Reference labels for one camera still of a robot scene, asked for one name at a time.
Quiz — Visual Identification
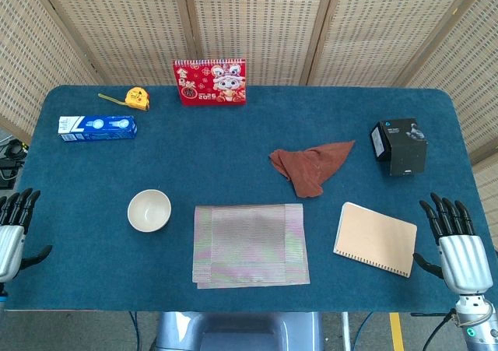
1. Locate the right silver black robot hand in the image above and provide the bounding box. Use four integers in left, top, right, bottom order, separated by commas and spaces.
412, 192, 493, 297

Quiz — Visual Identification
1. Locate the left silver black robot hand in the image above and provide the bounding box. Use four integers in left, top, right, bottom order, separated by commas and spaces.
0, 188, 54, 284

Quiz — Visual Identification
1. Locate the cream round bowl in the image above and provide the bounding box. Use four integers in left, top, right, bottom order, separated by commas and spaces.
127, 188, 172, 233

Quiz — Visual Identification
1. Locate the gray woven placemat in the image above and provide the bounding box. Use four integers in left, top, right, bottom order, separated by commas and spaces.
191, 203, 311, 290

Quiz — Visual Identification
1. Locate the gray blue robot base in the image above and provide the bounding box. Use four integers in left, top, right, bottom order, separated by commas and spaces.
154, 311, 324, 351

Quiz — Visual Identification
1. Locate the woven bamboo folding screen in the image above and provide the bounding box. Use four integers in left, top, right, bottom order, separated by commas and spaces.
0, 0, 498, 251

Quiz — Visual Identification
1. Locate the black floor equipment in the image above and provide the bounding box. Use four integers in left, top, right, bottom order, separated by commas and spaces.
0, 139, 28, 191

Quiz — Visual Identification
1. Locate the kraft spiral notebook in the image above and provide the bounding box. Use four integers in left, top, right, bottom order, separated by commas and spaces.
332, 202, 419, 279

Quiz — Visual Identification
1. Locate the black cardboard box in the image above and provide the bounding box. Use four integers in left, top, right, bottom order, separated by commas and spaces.
369, 118, 429, 177

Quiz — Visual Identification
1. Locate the blue white toothpaste box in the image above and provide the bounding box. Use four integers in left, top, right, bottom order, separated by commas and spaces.
58, 114, 138, 143

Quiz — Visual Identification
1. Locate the brown crumpled cloth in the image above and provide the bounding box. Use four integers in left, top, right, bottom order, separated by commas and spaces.
268, 139, 356, 199

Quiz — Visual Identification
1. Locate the yellow tape measure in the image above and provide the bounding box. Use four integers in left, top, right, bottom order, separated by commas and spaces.
97, 86, 151, 113

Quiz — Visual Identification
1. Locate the blue felt table cover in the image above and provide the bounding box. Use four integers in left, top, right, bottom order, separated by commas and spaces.
0, 84, 497, 315

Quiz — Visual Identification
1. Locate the red desk calendar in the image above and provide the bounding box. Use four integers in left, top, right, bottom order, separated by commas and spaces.
172, 58, 247, 106

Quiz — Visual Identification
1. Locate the black cable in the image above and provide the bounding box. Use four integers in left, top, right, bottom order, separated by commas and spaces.
421, 309, 459, 351

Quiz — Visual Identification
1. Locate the blue cable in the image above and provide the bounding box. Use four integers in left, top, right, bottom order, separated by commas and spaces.
129, 311, 142, 351
352, 311, 375, 351

